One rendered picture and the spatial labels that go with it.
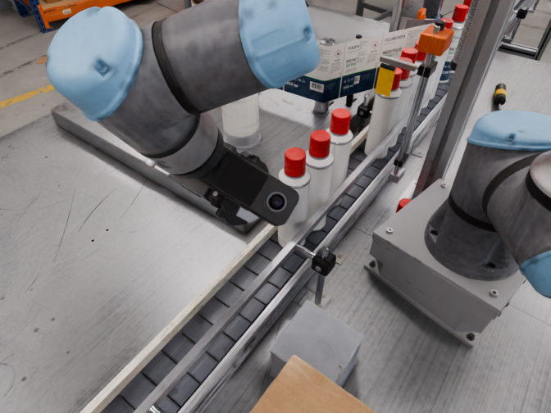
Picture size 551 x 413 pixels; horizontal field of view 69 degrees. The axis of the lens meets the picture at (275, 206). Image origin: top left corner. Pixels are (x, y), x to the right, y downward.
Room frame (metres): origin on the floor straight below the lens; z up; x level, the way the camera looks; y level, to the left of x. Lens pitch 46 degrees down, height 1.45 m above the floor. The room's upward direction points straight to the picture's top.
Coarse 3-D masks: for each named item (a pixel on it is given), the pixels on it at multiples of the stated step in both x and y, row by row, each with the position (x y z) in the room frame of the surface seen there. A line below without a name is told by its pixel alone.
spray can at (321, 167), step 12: (312, 132) 0.53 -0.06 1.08; (324, 132) 0.53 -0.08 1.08; (312, 144) 0.51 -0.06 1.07; (324, 144) 0.50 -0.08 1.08; (312, 156) 0.51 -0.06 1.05; (324, 156) 0.50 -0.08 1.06; (312, 168) 0.50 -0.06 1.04; (324, 168) 0.50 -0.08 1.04; (312, 180) 0.50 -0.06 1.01; (324, 180) 0.50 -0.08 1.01; (312, 192) 0.50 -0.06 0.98; (324, 192) 0.50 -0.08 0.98; (312, 204) 0.49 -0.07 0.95
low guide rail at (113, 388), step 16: (368, 128) 0.79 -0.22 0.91; (352, 144) 0.72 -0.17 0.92; (256, 240) 0.45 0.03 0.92; (240, 256) 0.41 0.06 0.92; (224, 272) 0.38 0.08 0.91; (208, 288) 0.35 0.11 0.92; (192, 304) 0.32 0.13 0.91; (176, 320) 0.29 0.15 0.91; (160, 336) 0.27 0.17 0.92; (144, 352) 0.24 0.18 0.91; (128, 368) 0.22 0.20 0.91; (112, 384) 0.20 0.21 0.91; (96, 400) 0.18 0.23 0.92
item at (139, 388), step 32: (416, 128) 0.84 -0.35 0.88; (352, 160) 0.71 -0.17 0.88; (384, 160) 0.71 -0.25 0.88; (352, 192) 0.61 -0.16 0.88; (256, 256) 0.44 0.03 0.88; (224, 288) 0.37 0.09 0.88; (192, 320) 0.31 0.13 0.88; (160, 352) 0.26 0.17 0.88; (224, 352) 0.26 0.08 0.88; (128, 384) 0.21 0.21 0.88; (192, 384) 0.21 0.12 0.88
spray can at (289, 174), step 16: (288, 160) 0.46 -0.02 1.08; (304, 160) 0.46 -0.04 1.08; (288, 176) 0.46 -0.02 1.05; (304, 176) 0.46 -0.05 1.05; (304, 192) 0.45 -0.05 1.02; (304, 208) 0.46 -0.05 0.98; (288, 224) 0.45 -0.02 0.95; (304, 224) 0.46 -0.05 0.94; (288, 240) 0.45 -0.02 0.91; (304, 240) 0.46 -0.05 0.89
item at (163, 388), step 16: (400, 128) 0.72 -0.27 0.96; (384, 144) 0.66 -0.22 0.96; (368, 160) 0.61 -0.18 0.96; (352, 176) 0.56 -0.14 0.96; (336, 192) 0.52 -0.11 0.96; (320, 208) 0.48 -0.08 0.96; (288, 256) 0.38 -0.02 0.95; (272, 272) 0.35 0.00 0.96; (256, 288) 0.32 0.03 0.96; (240, 304) 0.29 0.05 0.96; (224, 320) 0.27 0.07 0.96; (208, 336) 0.24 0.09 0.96; (192, 352) 0.22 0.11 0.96; (176, 368) 0.20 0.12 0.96; (160, 384) 0.18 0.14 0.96; (144, 400) 0.16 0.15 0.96; (160, 400) 0.17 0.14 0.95
